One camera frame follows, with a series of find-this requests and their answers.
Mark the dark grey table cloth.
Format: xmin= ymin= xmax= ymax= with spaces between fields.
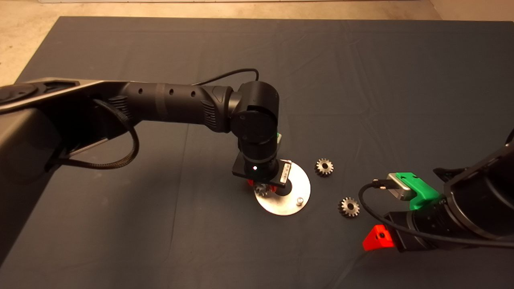
xmin=0 ymin=15 xmax=514 ymax=289

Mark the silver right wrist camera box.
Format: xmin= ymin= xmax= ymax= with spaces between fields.
xmin=386 ymin=173 xmax=415 ymax=201

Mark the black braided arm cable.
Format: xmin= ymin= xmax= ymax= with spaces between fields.
xmin=46 ymin=99 xmax=140 ymax=170

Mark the round metal carrier plate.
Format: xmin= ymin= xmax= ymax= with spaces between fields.
xmin=254 ymin=160 xmax=312 ymax=217

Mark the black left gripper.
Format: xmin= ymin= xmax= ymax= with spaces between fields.
xmin=232 ymin=154 xmax=293 ymax=190

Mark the green right camera mount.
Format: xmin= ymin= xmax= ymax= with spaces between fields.
xmin=395 ymin=172 xmax=441 ymax=212

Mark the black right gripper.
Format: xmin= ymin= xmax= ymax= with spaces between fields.
xmin=362 ymin=211 xmax=427 ymax=254

